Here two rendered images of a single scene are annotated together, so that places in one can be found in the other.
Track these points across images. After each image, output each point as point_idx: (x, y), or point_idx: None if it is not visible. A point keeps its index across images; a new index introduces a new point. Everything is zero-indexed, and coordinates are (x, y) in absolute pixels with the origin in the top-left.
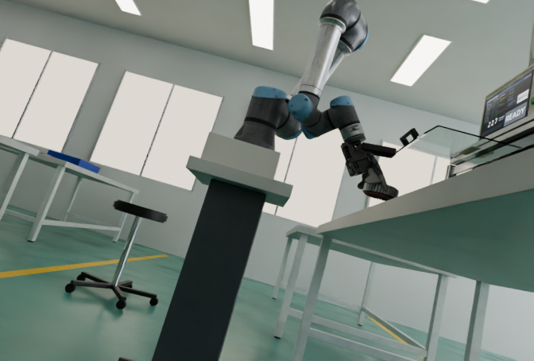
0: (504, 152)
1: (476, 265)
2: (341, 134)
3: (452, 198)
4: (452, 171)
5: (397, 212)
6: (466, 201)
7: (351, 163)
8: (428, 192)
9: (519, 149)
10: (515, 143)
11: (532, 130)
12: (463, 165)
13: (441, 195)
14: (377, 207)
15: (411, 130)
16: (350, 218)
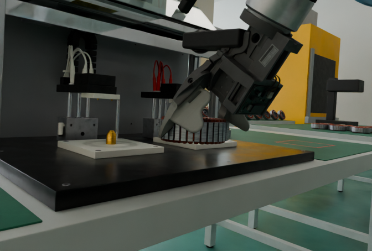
0: (150, 42)
1: None
2: (304, 12)
3: (360, 168)
4: (9, 7)
5: (327, 180)
6: (365, 170)
7: (275, 95)
8: (350, 164)
9: (170, 49)
10: (164, 39)
11: (171, 30)
12: (54, 15)
13: (356, 166)
14: (292, 177)
15: None
16: (167, 215)
